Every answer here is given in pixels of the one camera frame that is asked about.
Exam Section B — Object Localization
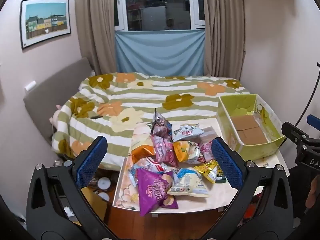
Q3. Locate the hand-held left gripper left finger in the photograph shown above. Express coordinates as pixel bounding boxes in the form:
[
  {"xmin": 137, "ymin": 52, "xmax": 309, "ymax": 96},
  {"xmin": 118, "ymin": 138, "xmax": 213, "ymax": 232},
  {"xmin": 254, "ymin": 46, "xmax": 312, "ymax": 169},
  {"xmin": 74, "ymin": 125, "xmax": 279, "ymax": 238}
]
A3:
[{"xmin": 26, "ymin": 135, "xmax": 115, "ymax": 240}]

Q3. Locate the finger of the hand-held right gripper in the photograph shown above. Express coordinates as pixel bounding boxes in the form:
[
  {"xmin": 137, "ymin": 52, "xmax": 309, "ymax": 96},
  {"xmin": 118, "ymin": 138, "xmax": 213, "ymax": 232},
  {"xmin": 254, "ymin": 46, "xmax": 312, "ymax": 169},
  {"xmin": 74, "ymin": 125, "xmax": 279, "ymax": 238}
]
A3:
[
  {"xmin": 281, "ymin": 122, "xmax": 314, "ymax": 145},
  {"xmin": 307, "ymin": 114, "xmax": 320, "ymax": 132}
]

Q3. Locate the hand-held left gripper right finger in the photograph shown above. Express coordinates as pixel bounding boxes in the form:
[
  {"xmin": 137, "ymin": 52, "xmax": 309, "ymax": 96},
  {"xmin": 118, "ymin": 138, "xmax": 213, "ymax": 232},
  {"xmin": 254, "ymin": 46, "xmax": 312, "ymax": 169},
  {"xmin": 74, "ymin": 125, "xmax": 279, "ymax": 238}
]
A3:
[{"xmin": 202, "ymin": 137, "xmax": 293, "ymax": 240}]

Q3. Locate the pink snack packet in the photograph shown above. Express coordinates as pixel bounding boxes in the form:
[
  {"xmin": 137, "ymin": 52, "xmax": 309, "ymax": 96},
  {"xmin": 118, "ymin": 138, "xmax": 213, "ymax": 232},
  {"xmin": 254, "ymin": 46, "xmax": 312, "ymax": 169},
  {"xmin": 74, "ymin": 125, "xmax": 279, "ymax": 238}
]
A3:
[{"xmin": 199, "ymin": 141, "xmax": 215, "ymax": 163}]

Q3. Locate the green cardboard box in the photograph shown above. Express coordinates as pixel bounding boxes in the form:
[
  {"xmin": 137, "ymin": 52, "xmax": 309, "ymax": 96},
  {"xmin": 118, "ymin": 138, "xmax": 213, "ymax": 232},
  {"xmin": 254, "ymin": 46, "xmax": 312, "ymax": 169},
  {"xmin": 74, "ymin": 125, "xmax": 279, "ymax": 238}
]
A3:
[{"xmin": 215, "ymin": 94, "xmax": 286, "ymax": 160}]

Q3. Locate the pile of mixed snack packets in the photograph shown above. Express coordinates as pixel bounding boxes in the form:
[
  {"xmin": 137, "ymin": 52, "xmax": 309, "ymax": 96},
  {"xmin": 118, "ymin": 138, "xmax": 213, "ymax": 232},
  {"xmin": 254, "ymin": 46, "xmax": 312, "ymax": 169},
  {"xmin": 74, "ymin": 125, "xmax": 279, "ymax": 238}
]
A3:
[{"xmin": 128, "ymin": 108, "xmax": 227, "ymax": 217}]

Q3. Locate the pale blue snack packet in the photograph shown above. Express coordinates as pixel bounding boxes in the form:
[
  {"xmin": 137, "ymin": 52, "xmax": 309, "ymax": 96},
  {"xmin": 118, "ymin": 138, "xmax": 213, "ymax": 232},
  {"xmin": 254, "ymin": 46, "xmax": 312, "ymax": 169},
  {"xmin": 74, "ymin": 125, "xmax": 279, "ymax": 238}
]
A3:
[{"xmin": 172, "ymin": 123, "xmax": 205, "ymax": 142}]

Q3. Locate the orange snack packet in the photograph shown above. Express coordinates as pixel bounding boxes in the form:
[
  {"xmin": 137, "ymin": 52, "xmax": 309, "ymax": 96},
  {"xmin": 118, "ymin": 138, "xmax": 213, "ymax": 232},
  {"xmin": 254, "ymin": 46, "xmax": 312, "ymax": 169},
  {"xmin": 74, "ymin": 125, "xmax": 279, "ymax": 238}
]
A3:
[{"xmin": 131, "ymin": 145, "xmax": 156, "ymax": 165}]

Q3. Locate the violet snack packet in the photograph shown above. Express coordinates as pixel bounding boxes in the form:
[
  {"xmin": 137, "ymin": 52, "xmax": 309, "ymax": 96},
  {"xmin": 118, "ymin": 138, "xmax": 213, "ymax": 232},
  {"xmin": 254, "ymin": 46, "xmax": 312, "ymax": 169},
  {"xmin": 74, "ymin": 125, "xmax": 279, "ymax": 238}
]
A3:
[{"xmin": 137, "ymin": 168, "xmax": 179, "ymax": 217}]

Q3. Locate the grey purple snack packet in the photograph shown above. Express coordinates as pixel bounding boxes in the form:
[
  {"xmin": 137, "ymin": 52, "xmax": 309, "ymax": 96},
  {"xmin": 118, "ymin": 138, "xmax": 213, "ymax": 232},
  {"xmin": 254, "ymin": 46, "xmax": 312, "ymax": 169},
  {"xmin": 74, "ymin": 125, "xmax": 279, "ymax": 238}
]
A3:
[{"xmin": 149, "ymin": 108, "xmax": 174, "ymax": 140}]

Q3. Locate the person's right hand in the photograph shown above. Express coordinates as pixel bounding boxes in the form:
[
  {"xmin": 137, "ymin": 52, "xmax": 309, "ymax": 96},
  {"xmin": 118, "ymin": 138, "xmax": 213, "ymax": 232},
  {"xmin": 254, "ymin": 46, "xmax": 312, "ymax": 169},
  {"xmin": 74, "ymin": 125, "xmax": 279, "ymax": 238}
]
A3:
[{"xmin": 305, "ymin": 177, "xmax": 320, "ymax": 208}]

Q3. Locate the black curved stand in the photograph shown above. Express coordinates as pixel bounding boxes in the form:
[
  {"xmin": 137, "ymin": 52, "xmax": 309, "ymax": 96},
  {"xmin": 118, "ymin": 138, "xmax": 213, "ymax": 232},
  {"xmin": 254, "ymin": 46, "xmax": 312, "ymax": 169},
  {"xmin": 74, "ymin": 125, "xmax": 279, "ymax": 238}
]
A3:
[{"xmin": 295, "ymin": 62, "xmax": 320, "ymax": 128}]

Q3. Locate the white low table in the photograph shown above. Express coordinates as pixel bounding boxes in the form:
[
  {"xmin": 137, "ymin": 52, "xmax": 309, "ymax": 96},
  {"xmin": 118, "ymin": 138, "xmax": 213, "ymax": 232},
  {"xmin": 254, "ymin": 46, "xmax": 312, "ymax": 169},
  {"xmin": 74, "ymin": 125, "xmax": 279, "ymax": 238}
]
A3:
[{"xmin": 112, "ymin": 117, "xmax": 290, "ymax": 218}]

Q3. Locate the yellow cardboard box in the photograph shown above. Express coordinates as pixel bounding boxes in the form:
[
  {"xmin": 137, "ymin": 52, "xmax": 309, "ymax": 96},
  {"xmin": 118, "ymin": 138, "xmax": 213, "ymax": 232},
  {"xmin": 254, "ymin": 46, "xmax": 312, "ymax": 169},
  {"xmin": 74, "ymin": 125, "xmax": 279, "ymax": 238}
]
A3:
[{"xmin": 81, "ymin": 187, "xmax": 108, "ymax": 220}]

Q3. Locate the cream floral tablecloth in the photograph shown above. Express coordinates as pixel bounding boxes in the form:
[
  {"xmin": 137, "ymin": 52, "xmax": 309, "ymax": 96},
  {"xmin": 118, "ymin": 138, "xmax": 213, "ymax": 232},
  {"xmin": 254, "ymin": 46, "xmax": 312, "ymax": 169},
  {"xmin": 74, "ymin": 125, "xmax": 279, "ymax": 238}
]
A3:
[{"xmin": 114, "ymin": 117, "xmax": 288, "ymax": 209}]

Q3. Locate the red plastic item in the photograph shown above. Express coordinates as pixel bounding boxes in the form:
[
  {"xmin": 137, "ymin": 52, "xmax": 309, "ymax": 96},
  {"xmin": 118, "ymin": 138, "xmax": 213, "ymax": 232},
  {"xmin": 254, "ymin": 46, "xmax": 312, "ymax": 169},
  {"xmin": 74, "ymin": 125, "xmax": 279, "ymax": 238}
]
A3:
[{"xmin": 244, "ymin": 200, "xmax": 258, "ymax": 220}]

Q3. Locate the pale pink soft toy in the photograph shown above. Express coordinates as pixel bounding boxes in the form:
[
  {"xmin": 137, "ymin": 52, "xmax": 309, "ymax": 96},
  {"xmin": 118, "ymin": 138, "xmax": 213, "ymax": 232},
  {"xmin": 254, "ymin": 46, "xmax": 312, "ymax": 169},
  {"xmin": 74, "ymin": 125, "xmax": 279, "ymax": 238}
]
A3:
[{"xmin": 50, "ymin": 104, "xmax": 63, "ymax": 125}]

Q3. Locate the grey bed headboard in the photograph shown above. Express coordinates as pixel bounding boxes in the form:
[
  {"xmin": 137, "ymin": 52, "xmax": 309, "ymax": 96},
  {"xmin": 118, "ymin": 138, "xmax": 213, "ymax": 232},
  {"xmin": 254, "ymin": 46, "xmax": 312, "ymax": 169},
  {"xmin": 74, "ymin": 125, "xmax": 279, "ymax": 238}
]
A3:
[{"xmin": 23, "ymin": 57, "xmax": 93, "ymax": 150}]

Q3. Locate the green striped floral blanket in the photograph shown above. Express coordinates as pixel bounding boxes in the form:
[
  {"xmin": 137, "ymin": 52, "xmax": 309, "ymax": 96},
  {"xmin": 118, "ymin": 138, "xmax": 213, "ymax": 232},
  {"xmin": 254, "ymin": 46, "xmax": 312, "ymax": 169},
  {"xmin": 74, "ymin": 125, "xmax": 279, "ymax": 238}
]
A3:
[{"xmin": 51, "ymin": 72, "xmax": 252, "ymax": 168}]

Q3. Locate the beige curtain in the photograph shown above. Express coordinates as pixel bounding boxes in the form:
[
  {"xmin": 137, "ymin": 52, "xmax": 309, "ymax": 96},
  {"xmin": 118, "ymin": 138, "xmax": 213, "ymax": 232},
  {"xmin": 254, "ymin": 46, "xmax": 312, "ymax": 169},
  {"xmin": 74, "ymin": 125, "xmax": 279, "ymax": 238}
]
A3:
[
  {"xmin": 74, "ymin": 0, "xmax": 118, "ymax": 77},
  {"xmin": 202, "ymin": 0, "xmax": 247, "ymax": 80}
]

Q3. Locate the light blue hanging cloth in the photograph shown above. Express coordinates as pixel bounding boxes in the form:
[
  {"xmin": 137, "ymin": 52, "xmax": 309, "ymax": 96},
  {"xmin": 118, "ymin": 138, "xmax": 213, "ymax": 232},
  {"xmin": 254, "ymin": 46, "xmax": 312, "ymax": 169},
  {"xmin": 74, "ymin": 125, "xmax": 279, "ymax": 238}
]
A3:
[{"xmin": 114, "ymin": 29, "xmax": 206, "ymax": 77}]

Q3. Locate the white framed window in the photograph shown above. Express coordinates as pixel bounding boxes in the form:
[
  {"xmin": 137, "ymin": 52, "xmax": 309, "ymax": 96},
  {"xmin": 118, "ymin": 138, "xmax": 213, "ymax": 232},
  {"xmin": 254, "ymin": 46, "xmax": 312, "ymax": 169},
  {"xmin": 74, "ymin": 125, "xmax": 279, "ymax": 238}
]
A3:
[{"xmin": 114, "ymin": 0, "xmax": 207, "ymax": 32}]

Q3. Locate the framed houses wall poster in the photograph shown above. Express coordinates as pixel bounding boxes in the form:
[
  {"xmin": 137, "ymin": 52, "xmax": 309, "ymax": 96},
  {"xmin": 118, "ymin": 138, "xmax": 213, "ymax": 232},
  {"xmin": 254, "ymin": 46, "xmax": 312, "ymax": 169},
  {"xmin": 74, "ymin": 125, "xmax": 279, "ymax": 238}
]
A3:
[{"xmin": 19, "ymin": 0, "xmax": 72, "ymax": 50}]

